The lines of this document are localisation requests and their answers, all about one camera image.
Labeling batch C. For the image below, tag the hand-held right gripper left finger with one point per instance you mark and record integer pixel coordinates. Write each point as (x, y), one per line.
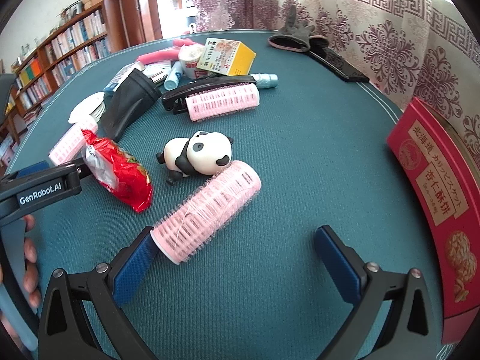
(133, 266)

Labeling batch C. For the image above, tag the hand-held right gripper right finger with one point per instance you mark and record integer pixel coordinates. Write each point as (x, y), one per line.
(337, 262)

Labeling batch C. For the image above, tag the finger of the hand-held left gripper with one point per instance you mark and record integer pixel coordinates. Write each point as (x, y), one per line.
(73, 170)
(35, 168)

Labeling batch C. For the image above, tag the red snack packet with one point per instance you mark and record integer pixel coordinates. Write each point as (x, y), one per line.
(123, 176)

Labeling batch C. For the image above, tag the white round lid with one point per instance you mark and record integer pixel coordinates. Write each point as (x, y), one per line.
(84, 107)

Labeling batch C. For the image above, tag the black hair dryer nozzle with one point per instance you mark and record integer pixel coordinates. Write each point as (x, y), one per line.
(129, 101)

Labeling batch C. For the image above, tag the blue white medicine box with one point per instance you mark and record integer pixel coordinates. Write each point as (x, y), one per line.
(120, 77)

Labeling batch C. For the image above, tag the red tin box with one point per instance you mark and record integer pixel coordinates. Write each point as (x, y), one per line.
(431, 195)

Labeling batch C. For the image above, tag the white sachet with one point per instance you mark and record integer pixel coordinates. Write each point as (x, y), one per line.
(155, 70)

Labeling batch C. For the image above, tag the panda figurine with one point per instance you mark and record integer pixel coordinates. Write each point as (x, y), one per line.
(202, 153)

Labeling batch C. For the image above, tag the small white blue tube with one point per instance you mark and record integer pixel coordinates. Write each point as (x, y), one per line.
(173, 77)

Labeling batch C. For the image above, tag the pink foam curler rod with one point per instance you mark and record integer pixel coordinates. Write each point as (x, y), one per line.
(183, 41)
(157, 57)

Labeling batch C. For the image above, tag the black hair clip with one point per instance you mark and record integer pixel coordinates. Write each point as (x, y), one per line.
(195, 89)

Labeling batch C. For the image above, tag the white tape roll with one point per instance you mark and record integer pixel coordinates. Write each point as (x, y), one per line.
(189, 58)

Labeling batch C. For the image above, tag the plastic-wrapped light blue tube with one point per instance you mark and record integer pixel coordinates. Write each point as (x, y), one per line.
(266, 80)

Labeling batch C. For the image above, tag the yellow medicine box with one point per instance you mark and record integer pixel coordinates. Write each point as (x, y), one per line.
(240, 58)

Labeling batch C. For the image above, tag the person's left hand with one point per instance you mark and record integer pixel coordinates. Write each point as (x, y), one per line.
(32, 255)

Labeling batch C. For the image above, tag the wooden bookshelf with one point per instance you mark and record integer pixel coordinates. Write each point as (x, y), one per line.
(75, 41)

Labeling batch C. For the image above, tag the black patterned case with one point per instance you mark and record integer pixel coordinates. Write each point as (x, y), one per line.
(337, 65)

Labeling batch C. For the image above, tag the grey glove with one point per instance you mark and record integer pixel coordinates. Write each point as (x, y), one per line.
(296, 35)

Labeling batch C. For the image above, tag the patterned lace curtain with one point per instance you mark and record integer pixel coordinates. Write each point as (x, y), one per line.
(393, 26)

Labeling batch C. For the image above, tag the wooden door frame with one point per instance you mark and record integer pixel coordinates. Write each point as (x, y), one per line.
(144, 7)

